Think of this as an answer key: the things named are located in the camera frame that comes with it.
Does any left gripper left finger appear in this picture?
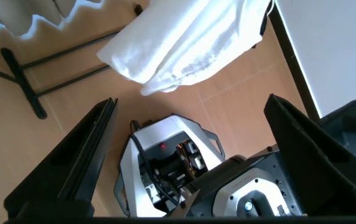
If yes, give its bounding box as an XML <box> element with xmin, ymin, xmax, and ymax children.
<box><xmin>3</xmin><ymin>98</ymin><xmax>119</xmax><ymax>218</ymax></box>

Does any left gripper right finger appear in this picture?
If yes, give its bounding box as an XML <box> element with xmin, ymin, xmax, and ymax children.
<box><xmin>263</xmin><ymin>93</ymin><xmax>356</xmax><ymax>217</ymax></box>

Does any white printed T-shirt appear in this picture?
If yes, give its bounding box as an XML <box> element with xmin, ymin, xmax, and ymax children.
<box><xmin>96</xmin><ymin>0</ymin><xmax>274</xmax><ymax>97</ymax></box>

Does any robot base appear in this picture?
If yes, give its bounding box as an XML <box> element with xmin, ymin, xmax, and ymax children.
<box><xmin>113</xmin><ymin>96</ymin><xmax>356</xmax><ymax>218</ymax></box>

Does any black clothes rack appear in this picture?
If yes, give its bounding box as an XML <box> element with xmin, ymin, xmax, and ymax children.
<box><xmin>0</xmin><ymin>3</ymin><xmax>144</xmax><ymax>120</ymax></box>

